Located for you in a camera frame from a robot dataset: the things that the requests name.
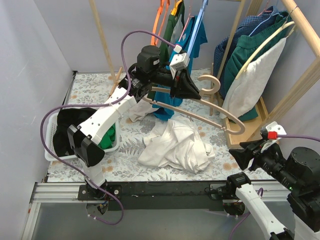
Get beige wooden hanger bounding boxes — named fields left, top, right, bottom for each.
left=142, top=74, right=246, bottom=135

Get orange plastic hanger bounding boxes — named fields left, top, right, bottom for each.
left=152, top=0, right=170, bottom=36

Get white t shirt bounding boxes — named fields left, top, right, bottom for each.
left=137, top=115, right=216, bottom=174

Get light blue hanger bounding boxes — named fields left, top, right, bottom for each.
left=187, top=0, right=209, bottom=57

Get bright green t shirt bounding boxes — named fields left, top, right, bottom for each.
left=98, top=124, right=116, bottom=150

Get black daisy t shirt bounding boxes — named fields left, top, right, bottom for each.
left=53, top=107, right=97, bottom=157

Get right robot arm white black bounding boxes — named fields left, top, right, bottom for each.
left=221, top=141, right=320, bottom=240

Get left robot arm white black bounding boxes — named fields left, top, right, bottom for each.
left=67, top=45, right=201, bottom=200

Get teal blue t shirt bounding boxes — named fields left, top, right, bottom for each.
left=152, top=16, right=208, bottom=122

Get dark green raglan shirt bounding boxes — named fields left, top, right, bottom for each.
left=159, top=1, right=185, bottom=65

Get cream plastic hanger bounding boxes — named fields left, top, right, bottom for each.
left=235, top=21, right=295, bottom=80

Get yellow plastic hanger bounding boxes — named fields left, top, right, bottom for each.
left=170, top=0, right=183, bottom=16

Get blue checked shirt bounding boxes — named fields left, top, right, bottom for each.
left=213, top=6, right=288, bottom=98

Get wooden clothes rack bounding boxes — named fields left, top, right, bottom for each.
left=88, top=0, right=320, bottom=150

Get white garment right rack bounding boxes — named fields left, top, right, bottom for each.
left=222, top=37, right=287, bottom=122

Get teal green garment right rack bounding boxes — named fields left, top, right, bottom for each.
left=221, top=11, right=293, bottom=122

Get white plastic laundry basket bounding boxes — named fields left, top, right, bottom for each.
left=45, top=112, right=121, bottom=162

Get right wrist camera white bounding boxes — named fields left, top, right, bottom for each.
left=260, top=121, right=287, bottom=144

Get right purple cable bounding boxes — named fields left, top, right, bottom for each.
left=228, top=133, right=320, bottom=240

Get pink wire hanger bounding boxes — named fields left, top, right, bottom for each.
left=178, top=0, right=193, bottom=41

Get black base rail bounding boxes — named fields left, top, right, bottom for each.
left=77, top=180, right=256, bottom=212

